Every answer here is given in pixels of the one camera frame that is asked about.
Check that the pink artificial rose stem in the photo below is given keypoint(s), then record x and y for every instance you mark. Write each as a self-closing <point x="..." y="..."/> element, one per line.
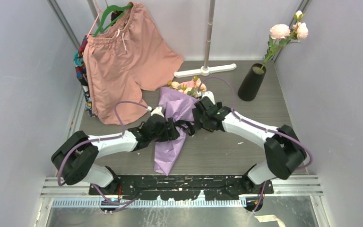
<point x="282" y="35"/>

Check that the white clothes rack stand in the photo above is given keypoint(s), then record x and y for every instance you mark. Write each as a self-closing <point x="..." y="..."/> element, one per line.
<point x="206" y="70"/>

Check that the aluminium rail frame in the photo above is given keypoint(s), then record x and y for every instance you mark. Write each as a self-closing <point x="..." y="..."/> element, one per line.
<point x="185" y="201"/>

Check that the pink clothes hanger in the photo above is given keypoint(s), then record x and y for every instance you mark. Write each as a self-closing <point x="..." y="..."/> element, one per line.
<point x="96" y="12"/>

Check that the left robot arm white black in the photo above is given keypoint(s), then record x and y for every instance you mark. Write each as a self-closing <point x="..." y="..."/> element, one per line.
<point x="75" y="159"/>

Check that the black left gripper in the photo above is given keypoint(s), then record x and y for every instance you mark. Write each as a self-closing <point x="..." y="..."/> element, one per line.
<point x="172" y="131"/>

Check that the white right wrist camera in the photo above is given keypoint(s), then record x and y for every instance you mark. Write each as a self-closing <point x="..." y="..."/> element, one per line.
<point x="210" y="95"/>

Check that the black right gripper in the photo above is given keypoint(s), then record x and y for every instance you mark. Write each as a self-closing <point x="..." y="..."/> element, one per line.
<point x="197" y="113"/>

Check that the black ribbon gold lettering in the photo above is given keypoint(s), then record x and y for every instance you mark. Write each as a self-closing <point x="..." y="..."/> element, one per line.
<point x="187" y="126"/>

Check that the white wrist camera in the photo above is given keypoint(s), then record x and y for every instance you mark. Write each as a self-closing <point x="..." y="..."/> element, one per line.
<point x="158" y="111"/>
<point x="210" y="95"/>

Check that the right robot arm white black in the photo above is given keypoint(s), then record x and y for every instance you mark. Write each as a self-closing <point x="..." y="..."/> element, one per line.
<point x="283" y="151"/>

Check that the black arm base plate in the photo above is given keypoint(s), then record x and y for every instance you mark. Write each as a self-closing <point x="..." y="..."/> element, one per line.
<point x="182" y="187"/>

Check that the green clothes hanger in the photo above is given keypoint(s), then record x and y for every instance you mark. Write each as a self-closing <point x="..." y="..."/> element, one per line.
<point x="108" y="13"/>

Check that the pink shorts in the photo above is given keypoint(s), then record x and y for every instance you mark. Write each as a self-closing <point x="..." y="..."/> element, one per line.
<point x="129" y="58"/>

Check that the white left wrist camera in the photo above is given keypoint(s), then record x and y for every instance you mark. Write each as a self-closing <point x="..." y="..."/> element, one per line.
<point x="158" y="111"/>

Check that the black cylindrical vase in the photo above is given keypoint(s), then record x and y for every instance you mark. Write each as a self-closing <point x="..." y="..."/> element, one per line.
<point x="252" y="82"/>

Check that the colourful patterned garment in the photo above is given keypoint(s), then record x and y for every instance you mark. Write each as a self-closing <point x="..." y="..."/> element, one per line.
<point x="81" y="74"/>

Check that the purple paper flower bouquet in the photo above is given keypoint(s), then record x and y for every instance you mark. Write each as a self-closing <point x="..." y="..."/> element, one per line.
<point x="178" y="101"/>

